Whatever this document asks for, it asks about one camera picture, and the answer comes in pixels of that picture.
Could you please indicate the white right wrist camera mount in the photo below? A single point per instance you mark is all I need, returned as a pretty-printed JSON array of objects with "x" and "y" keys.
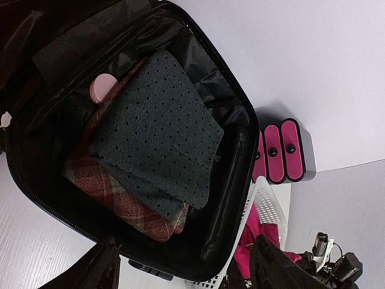
[{"x": 322, "y": 248}]

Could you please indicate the small pink round container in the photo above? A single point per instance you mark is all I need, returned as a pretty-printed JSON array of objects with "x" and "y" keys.
[{"x": 103, "y": 88}]

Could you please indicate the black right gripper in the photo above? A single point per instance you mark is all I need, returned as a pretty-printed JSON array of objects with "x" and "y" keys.
[{"x": 341, "y": 274}]

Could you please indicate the pink garment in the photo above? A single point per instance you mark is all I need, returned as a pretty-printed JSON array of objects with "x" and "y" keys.
[{"x": 252, "y": 230}]

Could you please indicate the white perforated plastic basket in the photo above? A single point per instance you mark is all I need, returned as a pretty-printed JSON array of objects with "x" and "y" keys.
[{"x": 272, "y": 204}]

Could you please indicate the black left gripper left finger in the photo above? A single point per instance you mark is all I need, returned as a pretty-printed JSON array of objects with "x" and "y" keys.
[{"x": 98, "y": 268}]

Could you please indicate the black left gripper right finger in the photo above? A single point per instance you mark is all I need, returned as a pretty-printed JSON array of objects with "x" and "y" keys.
[{"x": 271, "y": 268}]

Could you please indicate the dark dotted garment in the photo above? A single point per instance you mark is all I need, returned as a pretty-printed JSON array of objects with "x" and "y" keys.
[{"x": 158, "y": 139}]

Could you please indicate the black pink drawer organizer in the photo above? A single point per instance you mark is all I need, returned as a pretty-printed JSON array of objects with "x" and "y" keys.
[{"x": 285, "y": 149}]

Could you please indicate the red plaid garment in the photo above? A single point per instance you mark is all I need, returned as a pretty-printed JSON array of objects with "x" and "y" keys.
[{"x": 89, "y": 176}]

